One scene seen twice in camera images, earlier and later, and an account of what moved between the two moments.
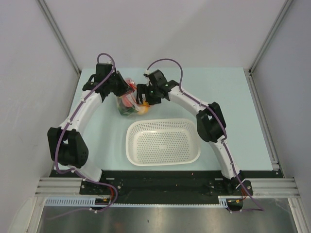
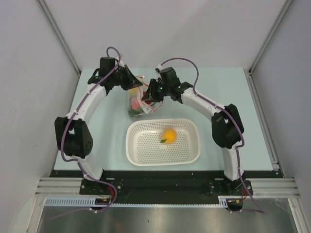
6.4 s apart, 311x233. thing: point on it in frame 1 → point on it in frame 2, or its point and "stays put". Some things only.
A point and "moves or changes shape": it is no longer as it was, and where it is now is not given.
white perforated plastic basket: (162, 141) stays put
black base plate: (164, 188) stays put
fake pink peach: (126, 102) → (135, 103)
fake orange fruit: (144, 108) → (169, 136)
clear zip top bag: (127, 103) moves or changes shape
